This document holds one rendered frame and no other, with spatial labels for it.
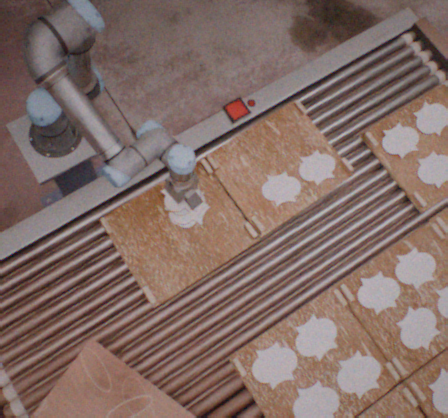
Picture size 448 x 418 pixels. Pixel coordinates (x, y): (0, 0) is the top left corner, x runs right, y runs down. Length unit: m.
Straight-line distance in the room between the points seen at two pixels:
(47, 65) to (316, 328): 1.11
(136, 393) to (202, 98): 1.87
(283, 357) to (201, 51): 1.99
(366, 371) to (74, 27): 1.32
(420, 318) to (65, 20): 1.39
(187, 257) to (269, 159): 0.45
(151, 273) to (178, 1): 2.04
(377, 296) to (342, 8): 2.13
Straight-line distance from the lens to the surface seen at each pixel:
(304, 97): 2.16
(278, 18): 3.51
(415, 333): 1.96
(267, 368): 1.83
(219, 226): 1.90
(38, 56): 1.55
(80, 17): 1.58
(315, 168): 2.01
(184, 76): 3.23
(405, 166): 2.13
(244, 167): 1.98
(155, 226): 1.90
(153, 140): 1.62
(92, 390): 1.73
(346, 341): 1.90
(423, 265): 2.02
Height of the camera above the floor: 2.75
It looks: 69 degrees down
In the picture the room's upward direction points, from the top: 11 degrees clockwise
